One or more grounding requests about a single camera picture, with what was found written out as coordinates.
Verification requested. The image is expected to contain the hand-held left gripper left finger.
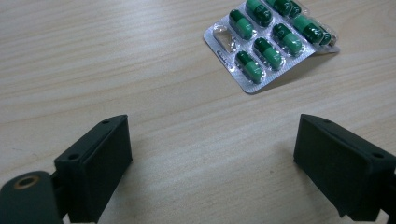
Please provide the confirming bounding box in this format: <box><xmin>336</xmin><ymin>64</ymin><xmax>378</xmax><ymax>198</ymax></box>
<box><xmin>53</xmin><ymin>114</ymin><xmax>134</xmax><ymax>224</ymax></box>

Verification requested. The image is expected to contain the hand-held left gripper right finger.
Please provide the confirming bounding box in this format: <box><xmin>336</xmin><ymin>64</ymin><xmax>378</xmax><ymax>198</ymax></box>
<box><xmin>292</xmin><ymin>113</ymin><xmax>396</xmax><ymax>222</ymax></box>

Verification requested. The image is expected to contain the green capsule blister pack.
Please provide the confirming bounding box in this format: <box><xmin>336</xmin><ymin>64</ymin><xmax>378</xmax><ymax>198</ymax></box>
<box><xmin>203</xmin><ymin>0</ymin><xmax>341</xmax><ymax>95</ymax></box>

